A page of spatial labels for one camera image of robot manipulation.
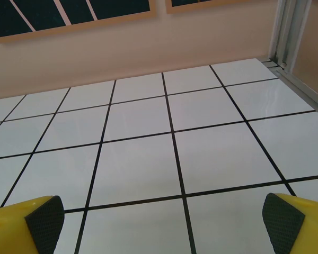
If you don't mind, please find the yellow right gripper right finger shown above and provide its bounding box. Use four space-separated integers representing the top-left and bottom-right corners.
262 192 318 254

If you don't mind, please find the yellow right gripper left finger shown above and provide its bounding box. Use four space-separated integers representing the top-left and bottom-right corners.
0 195 66 254

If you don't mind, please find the aluminium table side rail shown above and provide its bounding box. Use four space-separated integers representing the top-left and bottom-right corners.
262 59 318 103

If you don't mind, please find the aluminium corner post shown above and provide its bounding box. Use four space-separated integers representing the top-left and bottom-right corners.
267 0 311 69

